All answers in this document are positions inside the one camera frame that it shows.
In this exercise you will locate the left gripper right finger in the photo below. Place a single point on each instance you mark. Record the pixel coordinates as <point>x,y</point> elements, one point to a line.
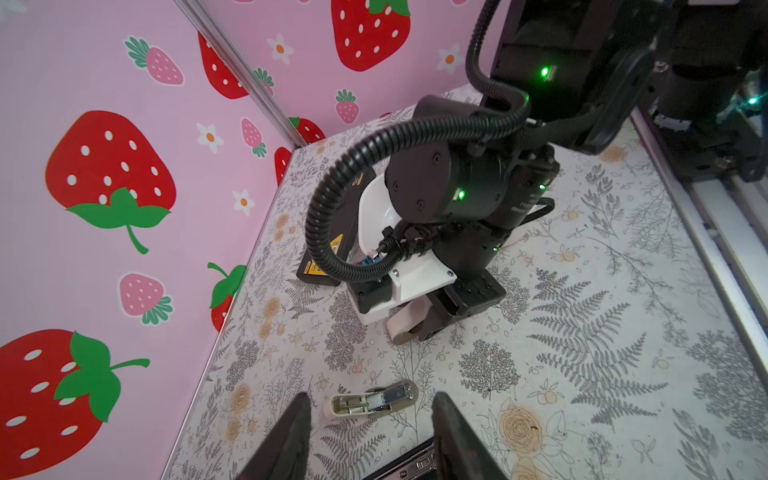
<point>459,453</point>

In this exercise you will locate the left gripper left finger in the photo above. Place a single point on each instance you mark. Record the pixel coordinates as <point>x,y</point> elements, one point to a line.
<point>283,454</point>

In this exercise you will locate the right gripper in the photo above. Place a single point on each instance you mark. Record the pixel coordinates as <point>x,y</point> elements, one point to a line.
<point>454,275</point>

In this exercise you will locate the black stapler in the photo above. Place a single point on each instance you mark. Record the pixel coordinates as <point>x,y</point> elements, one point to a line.
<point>418,463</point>

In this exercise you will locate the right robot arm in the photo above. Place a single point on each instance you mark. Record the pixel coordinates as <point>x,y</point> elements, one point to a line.
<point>410,216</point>

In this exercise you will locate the white plastic tray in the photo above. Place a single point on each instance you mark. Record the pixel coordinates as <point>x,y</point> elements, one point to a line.
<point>376,212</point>

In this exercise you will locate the black staple box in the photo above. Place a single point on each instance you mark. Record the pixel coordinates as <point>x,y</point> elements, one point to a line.
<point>344,229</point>

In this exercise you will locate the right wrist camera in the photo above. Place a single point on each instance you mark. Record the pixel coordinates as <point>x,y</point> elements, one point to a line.
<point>372,299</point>

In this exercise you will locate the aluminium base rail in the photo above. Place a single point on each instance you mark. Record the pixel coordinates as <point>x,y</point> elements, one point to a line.
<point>727,222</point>

